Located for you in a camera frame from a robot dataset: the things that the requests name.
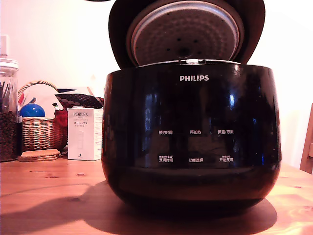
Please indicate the white Porlex box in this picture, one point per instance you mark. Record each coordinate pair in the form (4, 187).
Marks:
(83, 134)

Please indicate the woven wicker basket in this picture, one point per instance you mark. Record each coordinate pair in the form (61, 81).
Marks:
(36, 134)

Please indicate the blue ball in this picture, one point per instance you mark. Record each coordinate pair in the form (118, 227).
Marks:
(31, 110)

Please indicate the red knitted pouch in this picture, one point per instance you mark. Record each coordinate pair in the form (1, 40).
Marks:
(61, 122)

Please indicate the glass jar with coffee beans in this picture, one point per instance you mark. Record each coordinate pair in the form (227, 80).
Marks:
(7, 134)

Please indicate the black Philips rice cooker body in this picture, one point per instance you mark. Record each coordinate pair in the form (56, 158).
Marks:
(195, 110)

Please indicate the white wall switch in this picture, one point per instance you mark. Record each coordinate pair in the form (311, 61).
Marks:
(3, 45)

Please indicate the dark dotted fabric pouch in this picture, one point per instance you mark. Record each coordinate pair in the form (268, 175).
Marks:
(78, 100)

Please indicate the black rice cooker lid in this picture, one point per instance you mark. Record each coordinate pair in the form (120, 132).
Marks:
(185, 31)

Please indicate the wooden chair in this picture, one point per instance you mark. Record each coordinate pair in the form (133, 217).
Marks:
(307, 147)

